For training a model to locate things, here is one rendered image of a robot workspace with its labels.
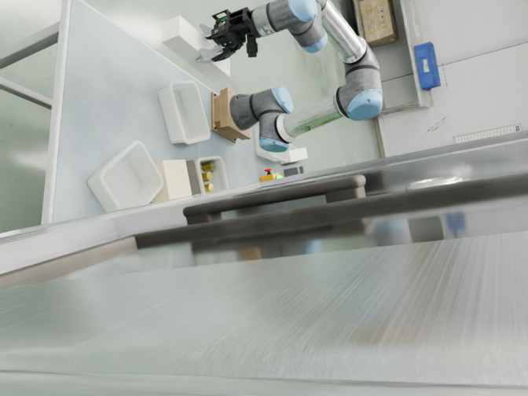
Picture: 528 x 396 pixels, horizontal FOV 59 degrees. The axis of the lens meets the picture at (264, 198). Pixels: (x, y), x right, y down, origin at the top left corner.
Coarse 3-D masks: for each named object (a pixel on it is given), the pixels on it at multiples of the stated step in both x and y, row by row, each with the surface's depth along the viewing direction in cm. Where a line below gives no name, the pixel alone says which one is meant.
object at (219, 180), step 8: (200, 160) 167; (208, 160) 174; (216, 160) 179; (216, 168) 181; (224, 168) 180; (200, 176) 165; (216, 176) 181; (224, 176) 180; (200, 184) 166; (216, 184) 181; (224, 184) 180
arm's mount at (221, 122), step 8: (216, 96) 198; (224, 96) 193; (232, 96) 195; (216, 104) 194; (224, 104) 192; (216, 112) 194; (224, 112) 191; (216, 120) 193; (224, 120) 191; (232, 120) 192; (216, 128) 193; (224, 128) 192; (232, 128) 192; (224, 136) 199; (232, 136) 200; (240, 136) 200; (248, 136) 201
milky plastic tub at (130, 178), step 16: (112, 160) 133; (128, 160) 148; (144, 160) 147; (96, 176) 131; (112, 176) 141; (128, 176) 147; (144, 176) 150; (160, 176) 149; (96, 192) 133; (112, 192) 140; (128, 192) 146; (144, 192) 148; (112, 208) 134
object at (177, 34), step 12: (168, 24) 125; (180, 24) 123; (168, 36) 124; (180, 36) 122; (192, 36) 127; (180, 48) 127; (192, 48) 127; (192, 60) 133; (228, 60) 142; (204, 72) 139; (216, 72) 139; (228, 72) 141
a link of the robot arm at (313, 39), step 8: (320, 8) 126; (320, 16) 125; (312, 24) 120; (320, 24) 124; (304, 32) 120; (312, 32) 122; (320, 32) 124; (296, 40) 126; (304, 40) 123; (312, 40) 124; (320, 40) 125; (304, 48) 128; (312, 48) 127; (320, 48) 128
